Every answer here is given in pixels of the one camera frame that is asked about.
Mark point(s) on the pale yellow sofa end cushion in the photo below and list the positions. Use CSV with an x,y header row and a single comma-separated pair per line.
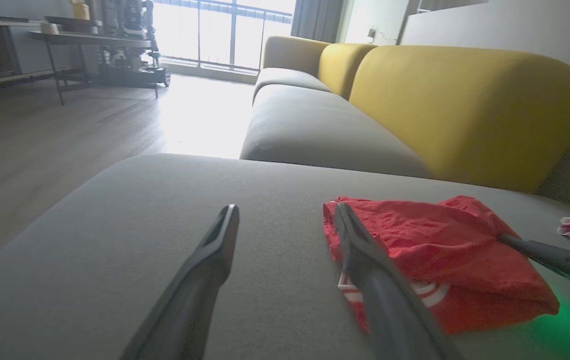
x,y
289,52

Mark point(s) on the balcony window railing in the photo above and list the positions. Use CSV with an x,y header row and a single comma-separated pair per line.
x,y
233,35

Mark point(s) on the grey curtain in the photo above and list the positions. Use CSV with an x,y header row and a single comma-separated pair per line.
x,y
317,20

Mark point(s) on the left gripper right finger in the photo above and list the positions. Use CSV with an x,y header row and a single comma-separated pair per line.
x,y
389,310

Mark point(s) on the dark wheeled equipment stand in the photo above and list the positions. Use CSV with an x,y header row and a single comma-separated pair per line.
x,y
132,30

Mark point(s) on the red white basketball jersey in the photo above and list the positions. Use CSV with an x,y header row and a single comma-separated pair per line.
x,y
444,255

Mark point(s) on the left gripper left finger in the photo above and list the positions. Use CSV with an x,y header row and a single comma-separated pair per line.
x,y
200,295

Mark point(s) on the yellow container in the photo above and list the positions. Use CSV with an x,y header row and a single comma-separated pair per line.
x,y
80,10

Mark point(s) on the grey sofa seat cushion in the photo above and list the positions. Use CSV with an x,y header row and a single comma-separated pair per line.
x,y
314,130
284,79

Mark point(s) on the large yellow sofa backrest cushion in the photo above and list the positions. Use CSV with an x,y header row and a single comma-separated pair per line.
x,y
464,110

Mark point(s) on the large grey sofa chaise cushion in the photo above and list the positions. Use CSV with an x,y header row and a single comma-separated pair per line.
x,y
115,225

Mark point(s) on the wall power outlet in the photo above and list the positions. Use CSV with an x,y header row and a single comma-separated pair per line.
x,y
371,34

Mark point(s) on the dark metal-legged table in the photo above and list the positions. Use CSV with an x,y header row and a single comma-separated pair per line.
x,y
90,41

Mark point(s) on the small yellow sofa backrest cushion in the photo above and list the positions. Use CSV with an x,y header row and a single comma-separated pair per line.
x,y
342,67

